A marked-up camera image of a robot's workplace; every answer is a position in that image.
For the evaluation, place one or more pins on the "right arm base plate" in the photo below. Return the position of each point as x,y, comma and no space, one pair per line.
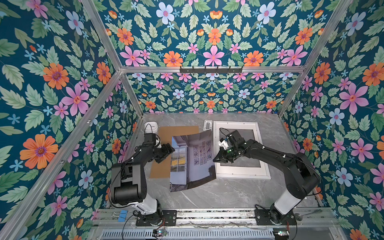
263,218

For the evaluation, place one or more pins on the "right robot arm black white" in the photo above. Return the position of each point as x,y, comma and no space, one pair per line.
300,177

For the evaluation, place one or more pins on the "white picture frame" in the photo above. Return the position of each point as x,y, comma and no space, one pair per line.
250,149

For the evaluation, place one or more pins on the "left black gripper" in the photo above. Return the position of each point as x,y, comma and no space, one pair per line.
166,150

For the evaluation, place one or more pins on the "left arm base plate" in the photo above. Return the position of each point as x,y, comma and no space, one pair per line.
169,219

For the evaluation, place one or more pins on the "brown cardboard backing board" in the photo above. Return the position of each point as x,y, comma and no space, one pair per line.
163,170

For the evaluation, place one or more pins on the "white cable duct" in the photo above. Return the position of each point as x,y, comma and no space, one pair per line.
188,234

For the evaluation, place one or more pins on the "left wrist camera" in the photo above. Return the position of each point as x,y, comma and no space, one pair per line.
150,139

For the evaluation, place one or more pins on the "white photo mat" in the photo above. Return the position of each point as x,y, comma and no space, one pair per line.
242,168

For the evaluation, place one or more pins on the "white round device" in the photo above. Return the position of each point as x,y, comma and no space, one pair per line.
151,128

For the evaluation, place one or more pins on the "black hook rail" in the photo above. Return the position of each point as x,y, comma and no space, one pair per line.
209,70

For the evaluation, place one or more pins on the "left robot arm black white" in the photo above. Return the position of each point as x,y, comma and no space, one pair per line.
129,184

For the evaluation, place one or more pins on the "blue binder clip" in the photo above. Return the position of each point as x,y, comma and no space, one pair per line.
122,216

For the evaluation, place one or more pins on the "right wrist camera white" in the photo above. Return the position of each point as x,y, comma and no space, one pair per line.
223,144

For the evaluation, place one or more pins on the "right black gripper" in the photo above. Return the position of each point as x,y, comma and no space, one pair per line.
221,155

